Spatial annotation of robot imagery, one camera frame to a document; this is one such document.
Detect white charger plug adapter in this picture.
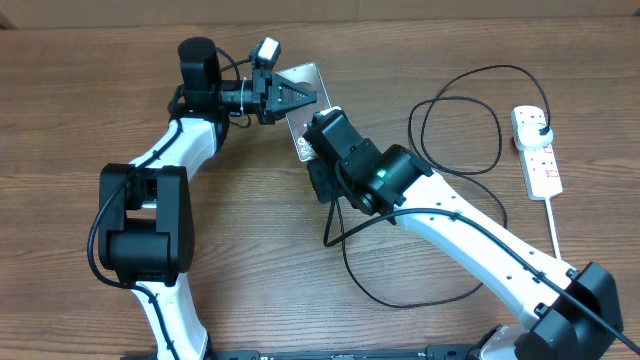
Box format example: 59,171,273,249
514,123,554,151

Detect white power strip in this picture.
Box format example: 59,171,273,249
511,105,563,201

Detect white power strip cord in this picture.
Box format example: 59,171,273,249
543,197,564,261

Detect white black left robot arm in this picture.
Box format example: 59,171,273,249
87,37,317,359

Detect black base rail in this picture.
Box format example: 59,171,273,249
119,343,481,360

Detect black USB charger cable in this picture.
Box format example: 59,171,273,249
332,64,553,310

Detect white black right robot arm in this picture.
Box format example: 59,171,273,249
303,107,639,359

